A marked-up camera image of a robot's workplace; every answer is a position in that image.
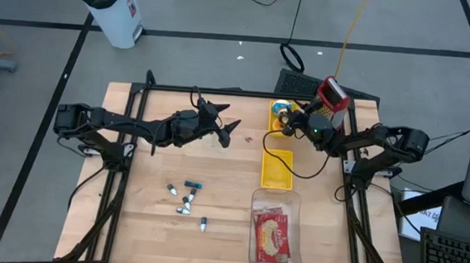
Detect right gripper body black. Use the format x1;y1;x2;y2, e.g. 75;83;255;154
284;97;324;138

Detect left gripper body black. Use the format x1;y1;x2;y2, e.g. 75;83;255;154
171;96;234;149

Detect yellow plastic basket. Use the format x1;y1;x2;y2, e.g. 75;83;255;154
260;147;296;191
267;99;301;139

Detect black floor mat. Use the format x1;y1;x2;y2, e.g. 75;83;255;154
273;67;383;108

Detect red metal box grater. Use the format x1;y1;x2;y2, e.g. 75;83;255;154
302;74;353;139

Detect clear plastic container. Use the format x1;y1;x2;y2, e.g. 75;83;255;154
247;187;307;263

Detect red snack packet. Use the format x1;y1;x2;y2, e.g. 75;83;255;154
252;204;285;227
252;211;295;263

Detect white trash bin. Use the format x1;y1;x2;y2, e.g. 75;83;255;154
65;0;146;50

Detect white paper sheet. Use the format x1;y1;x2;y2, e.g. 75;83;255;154
396;187;443;243

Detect dark grey closed laptop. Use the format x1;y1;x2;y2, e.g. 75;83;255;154
434;194;470;245

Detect black aluminium table frame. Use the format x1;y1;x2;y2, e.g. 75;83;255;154
53;64;420;263

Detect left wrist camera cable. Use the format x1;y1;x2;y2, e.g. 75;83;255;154
189;85;207;110

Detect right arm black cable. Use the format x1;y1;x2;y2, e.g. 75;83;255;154
259;127;333;182

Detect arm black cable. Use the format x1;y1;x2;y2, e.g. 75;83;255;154
66;159;109;214
259;127;333;182

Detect black coiled floor cable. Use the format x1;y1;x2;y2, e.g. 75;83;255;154
277;0;310;74

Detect yellow floor cable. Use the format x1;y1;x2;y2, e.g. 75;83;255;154
333;0;370;82

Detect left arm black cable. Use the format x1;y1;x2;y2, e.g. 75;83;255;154
66;159;109;214

